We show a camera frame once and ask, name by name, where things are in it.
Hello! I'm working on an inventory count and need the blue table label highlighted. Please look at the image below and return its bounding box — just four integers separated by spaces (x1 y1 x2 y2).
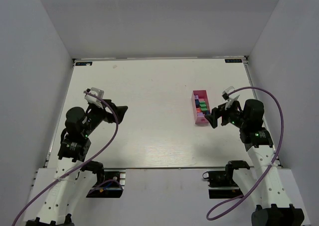
225 59 242 63
75 62 93 66

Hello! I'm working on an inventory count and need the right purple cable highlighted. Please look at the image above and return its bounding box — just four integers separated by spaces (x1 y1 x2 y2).
206 87 285 221

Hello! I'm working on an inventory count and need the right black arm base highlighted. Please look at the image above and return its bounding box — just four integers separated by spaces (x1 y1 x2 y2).
202 170 243 199

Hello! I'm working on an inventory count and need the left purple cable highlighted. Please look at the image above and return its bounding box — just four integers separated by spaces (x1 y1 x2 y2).
11 90 119 226

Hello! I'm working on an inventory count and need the left blue table label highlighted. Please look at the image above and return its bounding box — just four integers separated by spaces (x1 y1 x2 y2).
75 62 93 66

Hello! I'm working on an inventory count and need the right blue table label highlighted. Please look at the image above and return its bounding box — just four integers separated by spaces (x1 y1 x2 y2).
225 59 242 63

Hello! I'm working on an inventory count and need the green wood block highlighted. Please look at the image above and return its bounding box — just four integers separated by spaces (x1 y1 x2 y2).
199 101 207 112

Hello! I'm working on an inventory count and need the dark blue cube block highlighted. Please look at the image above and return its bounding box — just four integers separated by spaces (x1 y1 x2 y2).
195 100 200 108

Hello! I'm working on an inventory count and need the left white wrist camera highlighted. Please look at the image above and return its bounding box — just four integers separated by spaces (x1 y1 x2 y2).
84 87 104 108

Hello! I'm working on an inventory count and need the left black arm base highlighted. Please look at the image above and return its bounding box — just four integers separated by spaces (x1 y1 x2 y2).
86 170 126 199

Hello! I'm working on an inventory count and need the purple cable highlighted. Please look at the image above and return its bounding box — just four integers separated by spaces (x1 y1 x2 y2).
11 90 119 226
206 87 285 221

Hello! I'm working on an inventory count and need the pink plastic box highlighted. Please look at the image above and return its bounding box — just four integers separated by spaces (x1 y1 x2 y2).
191 90 211 124

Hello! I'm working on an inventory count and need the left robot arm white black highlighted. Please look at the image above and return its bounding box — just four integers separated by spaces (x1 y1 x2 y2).
26 99 128 226

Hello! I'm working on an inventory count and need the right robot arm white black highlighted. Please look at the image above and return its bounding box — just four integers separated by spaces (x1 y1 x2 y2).
206 99 305 226

